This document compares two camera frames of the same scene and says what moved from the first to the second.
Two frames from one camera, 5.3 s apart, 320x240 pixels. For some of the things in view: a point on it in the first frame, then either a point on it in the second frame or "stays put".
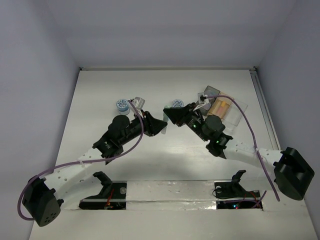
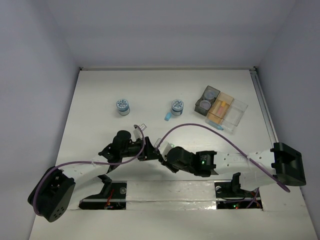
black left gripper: x=146 y=122 to x=148 y=149
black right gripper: x=180 y=116 to x=169 y=165
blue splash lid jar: x=123 y=106 stays put
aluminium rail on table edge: x=266 y=114 stays put
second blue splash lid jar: x=177 y=103 stays put
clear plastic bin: x=234 y=116 stays put
